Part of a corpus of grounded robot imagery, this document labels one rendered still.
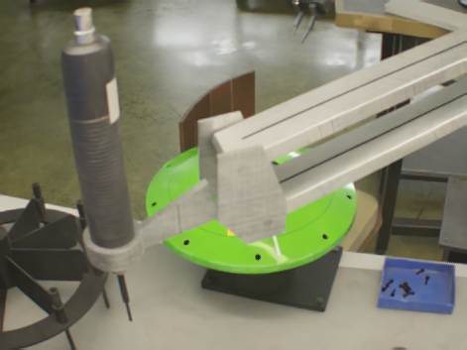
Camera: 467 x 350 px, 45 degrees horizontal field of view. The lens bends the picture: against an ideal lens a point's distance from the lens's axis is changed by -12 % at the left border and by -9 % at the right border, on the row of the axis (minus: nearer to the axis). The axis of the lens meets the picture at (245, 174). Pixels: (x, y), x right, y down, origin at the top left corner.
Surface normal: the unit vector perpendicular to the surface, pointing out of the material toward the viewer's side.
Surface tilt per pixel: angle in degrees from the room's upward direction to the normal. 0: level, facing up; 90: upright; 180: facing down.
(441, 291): 0
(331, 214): 23
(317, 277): 0
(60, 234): 86
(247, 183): 90
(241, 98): 90
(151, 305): 0
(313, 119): 17
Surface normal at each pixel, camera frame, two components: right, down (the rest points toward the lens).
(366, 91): -0.28, -0.73
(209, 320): 0.00, -0.82
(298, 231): 0.19, -0.56
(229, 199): 0.32, 0.54
